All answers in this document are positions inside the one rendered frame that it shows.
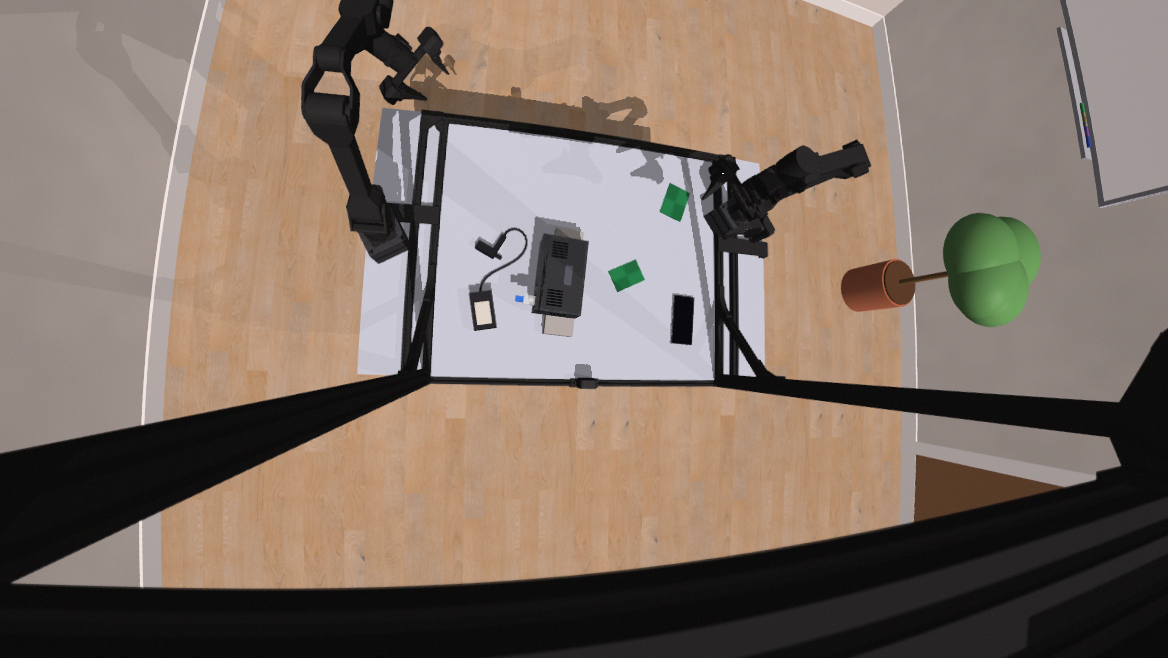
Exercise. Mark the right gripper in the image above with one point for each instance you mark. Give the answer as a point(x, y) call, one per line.
point(723, 170)

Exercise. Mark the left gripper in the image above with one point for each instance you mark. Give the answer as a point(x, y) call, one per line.
point(401, 60)

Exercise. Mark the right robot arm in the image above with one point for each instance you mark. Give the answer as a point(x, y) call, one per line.
point(801, 163)

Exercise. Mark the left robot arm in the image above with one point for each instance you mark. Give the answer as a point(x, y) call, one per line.
point(333, 118)

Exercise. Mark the small black appliance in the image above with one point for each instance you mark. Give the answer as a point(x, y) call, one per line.
point(560, 283)

